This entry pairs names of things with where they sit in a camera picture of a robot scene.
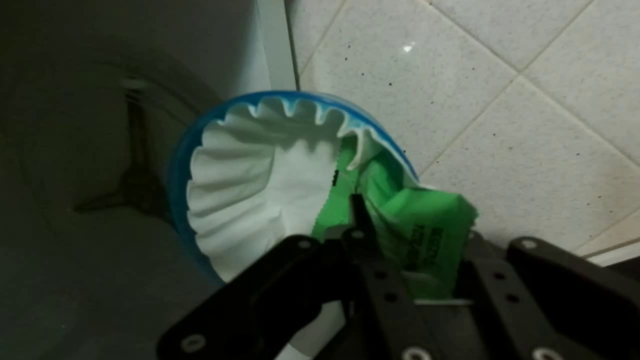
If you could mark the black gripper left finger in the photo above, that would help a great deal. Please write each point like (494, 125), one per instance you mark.
(306, 301)

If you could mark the glass microwave turntable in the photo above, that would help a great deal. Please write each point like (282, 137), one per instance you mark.
(101, 166)

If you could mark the green plastic packet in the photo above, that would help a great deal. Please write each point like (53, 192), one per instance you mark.
(412, 221)

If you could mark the white paper coffee filter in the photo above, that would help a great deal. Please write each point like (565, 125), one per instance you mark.
(240, 187)

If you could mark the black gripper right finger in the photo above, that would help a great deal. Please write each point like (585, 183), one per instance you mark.
(560, 307)

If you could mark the blue bowl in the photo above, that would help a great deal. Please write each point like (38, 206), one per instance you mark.
(176, 180)

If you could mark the white microwave door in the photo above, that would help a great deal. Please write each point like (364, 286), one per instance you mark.
(617, 255)

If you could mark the white microwave oven body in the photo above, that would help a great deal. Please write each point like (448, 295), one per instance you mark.
(66, 281)

